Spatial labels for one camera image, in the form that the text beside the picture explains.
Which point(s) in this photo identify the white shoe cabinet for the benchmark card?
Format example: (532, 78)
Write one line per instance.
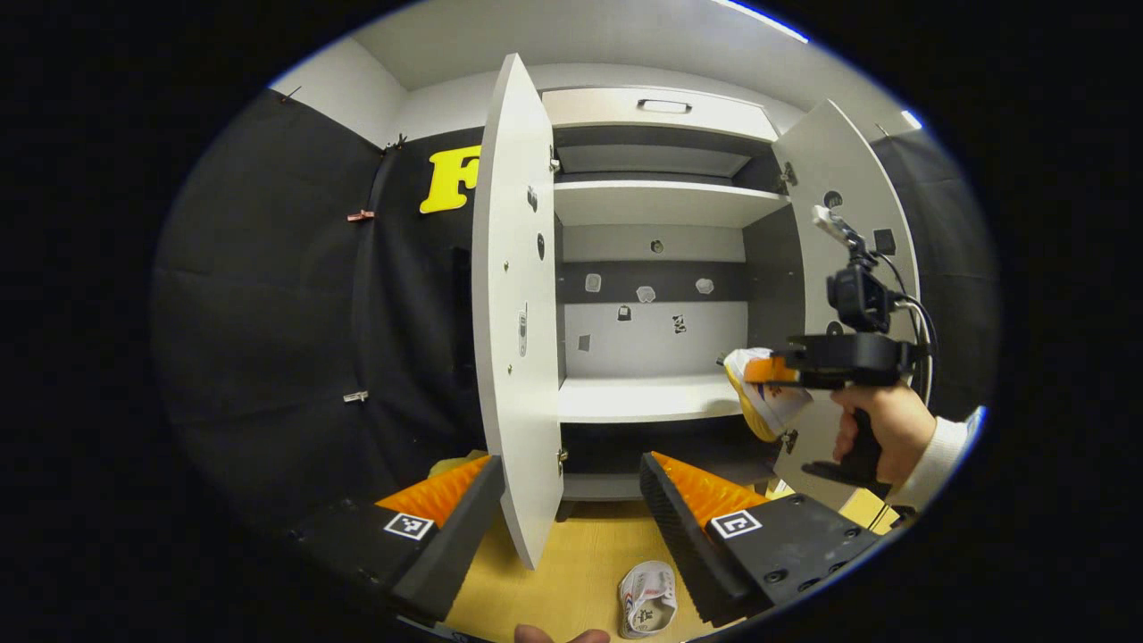
(661, 201)

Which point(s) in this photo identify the small ceiling light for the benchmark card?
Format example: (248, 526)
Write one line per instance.
(911, 119)

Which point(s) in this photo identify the white shoe cabinet door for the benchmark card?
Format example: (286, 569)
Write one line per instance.
(518, 402)
(830, 152)

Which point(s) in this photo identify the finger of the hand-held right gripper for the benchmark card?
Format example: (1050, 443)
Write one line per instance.
(770, 369)

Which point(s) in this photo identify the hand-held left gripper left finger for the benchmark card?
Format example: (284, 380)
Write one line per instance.
(446, 554)

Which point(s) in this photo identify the yellow plush toy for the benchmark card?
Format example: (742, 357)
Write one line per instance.
(455, 464)

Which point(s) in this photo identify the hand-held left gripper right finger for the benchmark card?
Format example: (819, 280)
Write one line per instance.
(688, 545)

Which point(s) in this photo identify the long ceiling light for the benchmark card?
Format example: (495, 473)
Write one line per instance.
(763, 18)

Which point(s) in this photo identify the white canvas shoe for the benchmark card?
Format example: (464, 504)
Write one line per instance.
(768, 411)
(647, 598)

